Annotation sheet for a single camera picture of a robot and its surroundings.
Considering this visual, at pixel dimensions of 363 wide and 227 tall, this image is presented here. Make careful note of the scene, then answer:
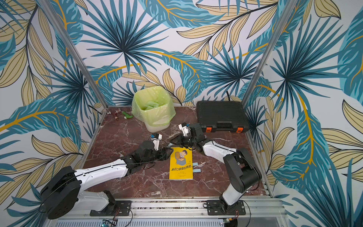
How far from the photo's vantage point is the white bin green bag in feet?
2.83

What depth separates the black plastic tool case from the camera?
1.02 meters

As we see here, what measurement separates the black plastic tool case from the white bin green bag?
26 centimetres
